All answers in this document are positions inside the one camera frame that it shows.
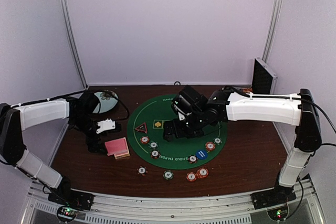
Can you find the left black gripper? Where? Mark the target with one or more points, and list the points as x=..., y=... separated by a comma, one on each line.
x=94, y=148

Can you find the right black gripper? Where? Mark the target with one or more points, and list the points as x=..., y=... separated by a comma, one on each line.
x=179, y=131

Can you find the red playing card deck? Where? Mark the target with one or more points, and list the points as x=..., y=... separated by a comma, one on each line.
x=117, y=147

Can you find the red chips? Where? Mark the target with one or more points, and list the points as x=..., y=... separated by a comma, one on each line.
x=210, y=146
x=191, y=177
x=144, y=140

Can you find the green chips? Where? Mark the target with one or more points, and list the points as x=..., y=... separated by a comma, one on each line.
x=153, y=145
x=217, y=140

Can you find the blue small blind button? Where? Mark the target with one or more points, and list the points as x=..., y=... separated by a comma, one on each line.
x=201, y=154

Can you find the black chips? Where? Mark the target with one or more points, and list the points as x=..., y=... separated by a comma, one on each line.
x=192, y=159
x=155, y=154

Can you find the triangular black red dealer button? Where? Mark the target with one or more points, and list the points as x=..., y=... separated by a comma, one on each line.
x=142, y=128

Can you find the black white chip stack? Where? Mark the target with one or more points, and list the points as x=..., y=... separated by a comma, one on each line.
x=142, y=170

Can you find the orange chip stack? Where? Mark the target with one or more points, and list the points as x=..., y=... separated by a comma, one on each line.
x=202, y=172

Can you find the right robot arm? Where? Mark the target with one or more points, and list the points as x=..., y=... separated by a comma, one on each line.
x=195, y=111

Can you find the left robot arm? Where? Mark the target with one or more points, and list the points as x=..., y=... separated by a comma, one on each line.
x=17, y=118

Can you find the playing card box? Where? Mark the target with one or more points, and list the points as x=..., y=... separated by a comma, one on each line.
x=122, y=155

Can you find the round green poker mat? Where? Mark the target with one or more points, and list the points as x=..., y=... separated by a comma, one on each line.
x=174, y=154

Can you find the light blue flower plate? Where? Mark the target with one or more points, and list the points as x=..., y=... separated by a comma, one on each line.
x=107, y=101

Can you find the aluminium poker chip case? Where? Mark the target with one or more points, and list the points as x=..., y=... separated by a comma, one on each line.
x=263, y=81

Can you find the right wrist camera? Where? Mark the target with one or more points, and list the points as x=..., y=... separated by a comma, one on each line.
x=181, y=115

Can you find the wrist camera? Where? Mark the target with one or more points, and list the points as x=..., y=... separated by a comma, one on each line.
x=107, y=125
x=181, y=115

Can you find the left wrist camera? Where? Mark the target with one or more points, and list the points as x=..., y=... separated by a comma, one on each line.
x=107, y=125

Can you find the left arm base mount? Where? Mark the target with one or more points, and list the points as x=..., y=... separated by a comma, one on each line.
x=78, y=200

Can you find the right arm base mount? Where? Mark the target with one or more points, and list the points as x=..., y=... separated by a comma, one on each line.
x=272, y=197

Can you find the aluminium front rail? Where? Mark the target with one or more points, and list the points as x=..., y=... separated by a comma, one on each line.
x=234, y=208

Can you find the right aluminium frame post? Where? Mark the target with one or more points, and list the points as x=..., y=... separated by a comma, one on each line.
x=272, y=29

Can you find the aluminium frame post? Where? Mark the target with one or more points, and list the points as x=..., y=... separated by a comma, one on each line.
x=72, y=43
x=272, y=29

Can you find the left aluminium frame post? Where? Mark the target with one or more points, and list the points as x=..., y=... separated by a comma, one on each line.
x=72, y=43

